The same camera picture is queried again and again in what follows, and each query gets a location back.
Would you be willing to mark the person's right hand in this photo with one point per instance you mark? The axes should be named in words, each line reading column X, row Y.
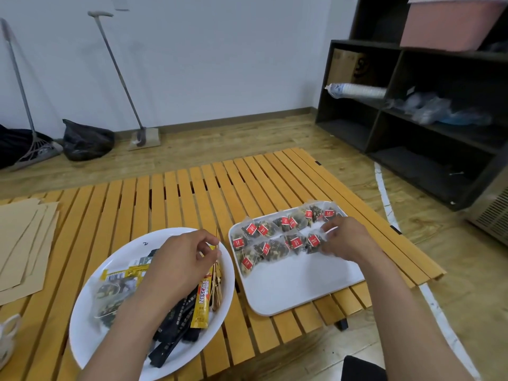
column 353, row 242

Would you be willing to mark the person's left hand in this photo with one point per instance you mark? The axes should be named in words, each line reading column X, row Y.
column 178, row 265

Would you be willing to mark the red tag tea bag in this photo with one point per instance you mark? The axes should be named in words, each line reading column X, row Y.
column 313, row 241

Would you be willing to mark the bunch of tan rubber bands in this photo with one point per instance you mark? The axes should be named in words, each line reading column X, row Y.
column 216, row 285

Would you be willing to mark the yellow sachet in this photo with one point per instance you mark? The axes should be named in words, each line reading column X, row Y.
column 131, row 271

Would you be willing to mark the pile of black coffee sticks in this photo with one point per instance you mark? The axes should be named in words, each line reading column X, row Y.
column 170, row 333

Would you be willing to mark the white plastic tray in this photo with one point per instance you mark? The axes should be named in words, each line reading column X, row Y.
column 293, row 289

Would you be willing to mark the row of tea bags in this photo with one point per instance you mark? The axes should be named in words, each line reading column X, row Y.
column 251, row 229

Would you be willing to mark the person's left forearm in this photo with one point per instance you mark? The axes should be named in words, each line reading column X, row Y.
column 127, row 341

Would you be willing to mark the person's right forearm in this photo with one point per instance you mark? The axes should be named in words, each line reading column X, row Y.
column 408, row 325

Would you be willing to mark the person's black trousers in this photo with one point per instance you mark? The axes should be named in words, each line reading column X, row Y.
column 361, row 370

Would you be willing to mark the white floor tape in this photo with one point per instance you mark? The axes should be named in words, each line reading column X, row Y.
column 383, row 190

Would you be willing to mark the white round bowl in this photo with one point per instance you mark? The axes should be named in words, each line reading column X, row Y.
column 119, row 249

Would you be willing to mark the black table leg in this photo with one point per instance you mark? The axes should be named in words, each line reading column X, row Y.
column 342, row 325

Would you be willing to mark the black shelf unit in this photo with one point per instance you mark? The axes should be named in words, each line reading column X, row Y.
column 428, row 170

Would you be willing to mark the sleeve of white paper cups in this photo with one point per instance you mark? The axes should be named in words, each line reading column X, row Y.
column 361, row 91

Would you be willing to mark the small black garbage bag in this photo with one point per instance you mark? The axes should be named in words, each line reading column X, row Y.
column 87, row 142

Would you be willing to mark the stack of brown envelopes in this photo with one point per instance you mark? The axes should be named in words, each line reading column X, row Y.
column 24, row 249

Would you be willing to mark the brown cardboard box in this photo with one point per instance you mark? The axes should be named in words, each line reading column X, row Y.
column 343, row 67

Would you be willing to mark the white teacup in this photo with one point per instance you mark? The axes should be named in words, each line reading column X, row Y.
column 6, row 341

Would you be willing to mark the large black bag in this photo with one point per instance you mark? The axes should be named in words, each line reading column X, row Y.
column 16, row 146

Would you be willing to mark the pink storage bin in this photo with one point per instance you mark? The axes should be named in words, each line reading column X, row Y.
column 448, row 27

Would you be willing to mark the white wall plate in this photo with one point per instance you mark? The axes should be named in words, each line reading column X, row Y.
column 119, row 3

